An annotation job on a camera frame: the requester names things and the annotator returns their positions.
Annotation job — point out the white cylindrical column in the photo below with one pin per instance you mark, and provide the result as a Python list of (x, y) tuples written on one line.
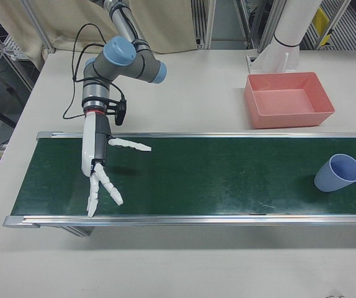
[(296, 21)]

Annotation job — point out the aluminium conveyor side rail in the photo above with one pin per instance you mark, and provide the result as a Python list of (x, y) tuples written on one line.
[(196, 135), (165, 219)]

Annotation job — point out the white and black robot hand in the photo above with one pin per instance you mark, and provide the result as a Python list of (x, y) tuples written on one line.
[(88, 142)]

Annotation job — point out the yellow plastic part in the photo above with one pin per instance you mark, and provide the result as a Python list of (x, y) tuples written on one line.
[(320, 20)]

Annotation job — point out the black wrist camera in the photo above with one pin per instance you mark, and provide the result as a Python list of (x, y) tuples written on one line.
[(120, 113)]

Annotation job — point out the white bracket stand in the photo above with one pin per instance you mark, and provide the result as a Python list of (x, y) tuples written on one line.
[(277, 60)]

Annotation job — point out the aluminium profile post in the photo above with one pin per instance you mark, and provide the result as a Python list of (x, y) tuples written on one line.
[(201, 21), (248, 28)]

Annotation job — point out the pink plastic box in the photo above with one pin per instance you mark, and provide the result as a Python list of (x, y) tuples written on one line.
[(289, 119)]

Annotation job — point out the metal shelf rack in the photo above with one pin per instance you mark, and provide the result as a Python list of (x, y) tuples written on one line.
[(10, 46)]

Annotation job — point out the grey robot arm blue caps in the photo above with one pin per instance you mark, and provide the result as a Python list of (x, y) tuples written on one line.
[(144, 68)]

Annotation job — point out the green conveyor belt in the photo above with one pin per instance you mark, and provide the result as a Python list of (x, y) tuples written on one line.
[(212, 180)]

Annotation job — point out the metal grating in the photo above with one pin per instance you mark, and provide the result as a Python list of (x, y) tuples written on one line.
[(351, 28)]

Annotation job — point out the beige curtain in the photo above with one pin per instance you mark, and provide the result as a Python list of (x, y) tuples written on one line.
[(165, 25)]

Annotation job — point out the blue plastic cup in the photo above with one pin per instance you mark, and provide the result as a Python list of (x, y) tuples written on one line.
[(327, 181)]

